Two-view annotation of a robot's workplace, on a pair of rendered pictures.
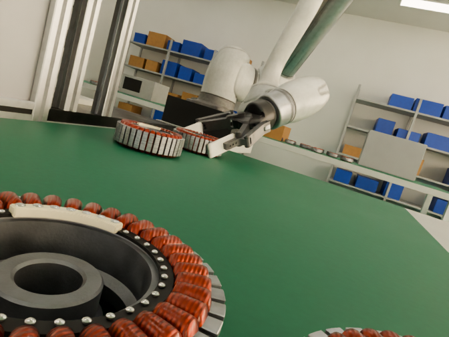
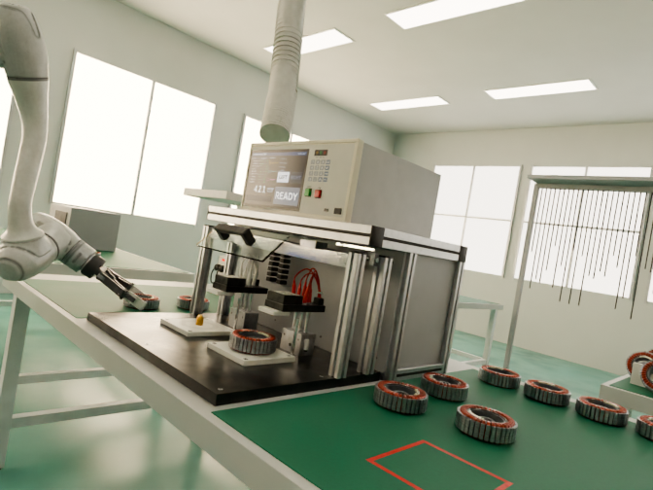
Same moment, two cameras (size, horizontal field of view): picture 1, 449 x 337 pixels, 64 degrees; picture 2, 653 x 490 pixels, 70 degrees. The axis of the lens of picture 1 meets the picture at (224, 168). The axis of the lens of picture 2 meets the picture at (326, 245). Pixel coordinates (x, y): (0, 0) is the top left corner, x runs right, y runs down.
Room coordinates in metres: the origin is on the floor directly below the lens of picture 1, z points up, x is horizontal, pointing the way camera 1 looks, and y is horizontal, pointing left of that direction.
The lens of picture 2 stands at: (1.88, 1.27, 1.06)
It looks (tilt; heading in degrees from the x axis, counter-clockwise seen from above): 0 degrees down; 207
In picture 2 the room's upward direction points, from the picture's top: 10 degrees clockwise
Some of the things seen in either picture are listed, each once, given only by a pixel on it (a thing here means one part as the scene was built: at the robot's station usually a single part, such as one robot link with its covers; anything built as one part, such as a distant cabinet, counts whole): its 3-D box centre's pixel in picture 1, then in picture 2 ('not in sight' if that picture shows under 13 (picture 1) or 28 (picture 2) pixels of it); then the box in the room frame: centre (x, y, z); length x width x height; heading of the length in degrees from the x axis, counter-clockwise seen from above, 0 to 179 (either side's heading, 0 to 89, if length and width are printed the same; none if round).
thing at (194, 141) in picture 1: (197, 142); (141, 300); (0.77, 0.07, 0.77); 0.11 x 0.11 x 0.04
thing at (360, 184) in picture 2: not in sight; (340, 192); (0.61, 0.65, 1.22); 0.44 x 0.39 x 0.20; 73
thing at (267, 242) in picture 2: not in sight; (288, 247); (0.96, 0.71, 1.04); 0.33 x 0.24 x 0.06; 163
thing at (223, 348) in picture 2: not in sight; (251, 351); (0.95, 0.65, 0.78); 0.15 x 0.15 x 0.01; 73
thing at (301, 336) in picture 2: not in sight; (297, 340); (0.81, 0.70, 0.80); 0.08 x 0.05 x 0.06; 73
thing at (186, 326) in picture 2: (66, 95); (198, 327); (0.88, 0.42, 0.78); 0.15 x 0.15 x 0.01; 73
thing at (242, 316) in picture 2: not in sight; (243, 319); (0.74, 0.47, 0.80); 0.08 x 0.05 x 0.06; 73
